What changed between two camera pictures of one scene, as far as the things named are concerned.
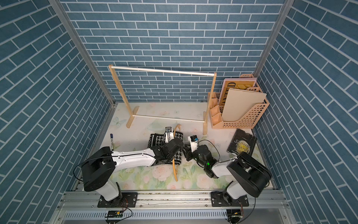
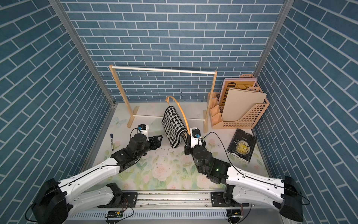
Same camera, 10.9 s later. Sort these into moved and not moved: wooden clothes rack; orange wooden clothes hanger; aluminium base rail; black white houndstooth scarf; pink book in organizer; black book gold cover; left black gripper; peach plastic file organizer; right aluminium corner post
Moved: orange wooden clothes hanger; black white houndstooth scarf; left black gripper
Not moved: wooden clothes rack; peach plastic file organizer; black book gold cover; aluminium base rail; pink book in organizer; right aluminium corner post
